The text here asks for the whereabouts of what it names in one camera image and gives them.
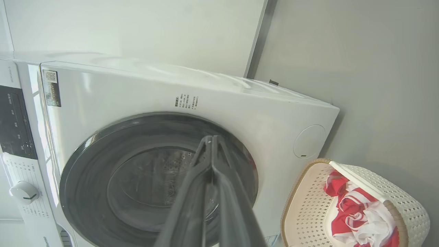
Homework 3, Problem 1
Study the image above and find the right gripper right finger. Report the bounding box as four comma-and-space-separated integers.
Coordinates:
212, 135, 268, 247

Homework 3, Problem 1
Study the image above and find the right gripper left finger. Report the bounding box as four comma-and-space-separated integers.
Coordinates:
154, 135, 215, 247

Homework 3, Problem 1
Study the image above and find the white perforated laundry basket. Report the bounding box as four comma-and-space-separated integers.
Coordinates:
281, 158, 431, 247

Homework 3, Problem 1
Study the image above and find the red and white garment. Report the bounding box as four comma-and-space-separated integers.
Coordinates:
323, 170, 400, 247

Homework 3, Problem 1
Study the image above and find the round white filter cover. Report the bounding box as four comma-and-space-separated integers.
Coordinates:
293, 124, 326, 159

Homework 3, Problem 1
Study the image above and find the round black washer door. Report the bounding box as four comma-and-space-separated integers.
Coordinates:
59, 112, 259, 247

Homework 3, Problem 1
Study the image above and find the small printed text label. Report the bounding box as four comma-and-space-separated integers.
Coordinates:
174, 93, 199, 110

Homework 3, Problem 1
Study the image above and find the white front-load washing machine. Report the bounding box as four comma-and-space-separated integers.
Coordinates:
0, 51, 340, 247

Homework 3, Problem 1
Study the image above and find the white washer dial knob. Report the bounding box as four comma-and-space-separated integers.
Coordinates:
9, 181, 40, 205

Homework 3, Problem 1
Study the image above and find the dark QR code sticker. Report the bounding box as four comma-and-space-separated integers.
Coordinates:
43, 70, 61, 107

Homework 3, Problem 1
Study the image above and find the black washer control panel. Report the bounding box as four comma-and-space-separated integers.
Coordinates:
0, 85, 38, 160

